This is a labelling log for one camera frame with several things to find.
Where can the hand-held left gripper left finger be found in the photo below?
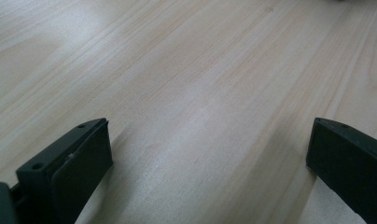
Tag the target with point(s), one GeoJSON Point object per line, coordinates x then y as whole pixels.
{"type": "Point", "coordinates": [68, 174]}

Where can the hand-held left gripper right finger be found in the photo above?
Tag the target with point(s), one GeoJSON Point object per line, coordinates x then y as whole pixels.
{"type": "Point", "coordinates": [348, 158]}

